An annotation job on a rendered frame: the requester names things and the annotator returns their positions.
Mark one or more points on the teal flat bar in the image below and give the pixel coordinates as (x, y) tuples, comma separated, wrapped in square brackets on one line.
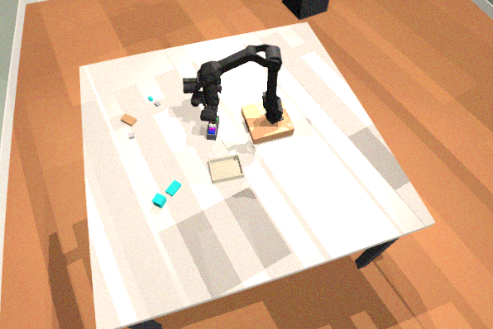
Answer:
[(173, 188)]

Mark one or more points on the teal cube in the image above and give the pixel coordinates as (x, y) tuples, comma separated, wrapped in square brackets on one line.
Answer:
[(159, 200)]

